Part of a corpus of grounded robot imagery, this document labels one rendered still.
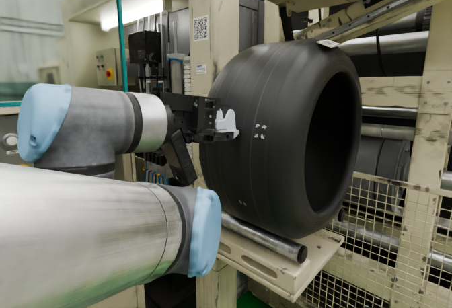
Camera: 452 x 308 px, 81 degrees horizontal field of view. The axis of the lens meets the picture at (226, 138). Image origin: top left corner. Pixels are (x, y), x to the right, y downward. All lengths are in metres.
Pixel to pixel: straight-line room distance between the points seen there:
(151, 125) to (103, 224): 0.23
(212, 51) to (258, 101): 0.37
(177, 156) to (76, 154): 0.17
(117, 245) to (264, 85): 0.48
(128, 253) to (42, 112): 0.20
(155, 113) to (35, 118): 0.14
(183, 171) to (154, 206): 0.26
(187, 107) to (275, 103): 0.20
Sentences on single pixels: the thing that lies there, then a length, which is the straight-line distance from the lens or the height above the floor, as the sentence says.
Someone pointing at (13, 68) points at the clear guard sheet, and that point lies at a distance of 0.93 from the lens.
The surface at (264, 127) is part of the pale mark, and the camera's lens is 0.56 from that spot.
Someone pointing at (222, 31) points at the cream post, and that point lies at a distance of 0.94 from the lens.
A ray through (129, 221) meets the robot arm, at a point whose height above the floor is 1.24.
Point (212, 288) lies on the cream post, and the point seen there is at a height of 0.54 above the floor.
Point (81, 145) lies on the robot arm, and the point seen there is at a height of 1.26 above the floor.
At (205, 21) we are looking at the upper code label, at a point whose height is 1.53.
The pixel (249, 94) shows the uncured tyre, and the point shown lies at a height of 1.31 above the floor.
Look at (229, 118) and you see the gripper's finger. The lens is 0.53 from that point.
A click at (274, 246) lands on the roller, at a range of 0.78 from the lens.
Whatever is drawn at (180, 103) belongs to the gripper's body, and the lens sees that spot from 0.45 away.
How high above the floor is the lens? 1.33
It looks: 11 degrees down
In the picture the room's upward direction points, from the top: straight up
